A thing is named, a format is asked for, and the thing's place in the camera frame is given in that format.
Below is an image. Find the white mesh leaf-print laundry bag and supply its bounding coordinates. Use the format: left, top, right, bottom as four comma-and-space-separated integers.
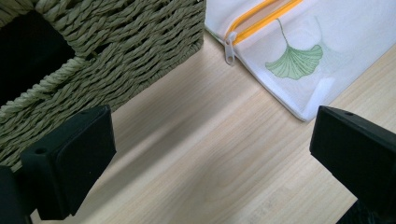
204, 0, 396, 123

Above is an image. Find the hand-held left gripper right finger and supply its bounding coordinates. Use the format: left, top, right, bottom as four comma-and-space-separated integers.
308, 105, 396, 218

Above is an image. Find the green woven basket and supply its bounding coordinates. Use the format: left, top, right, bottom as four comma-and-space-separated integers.
0, 0, 207, 173

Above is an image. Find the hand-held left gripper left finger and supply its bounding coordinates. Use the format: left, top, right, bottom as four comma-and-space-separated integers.
20, 105, 118, 221

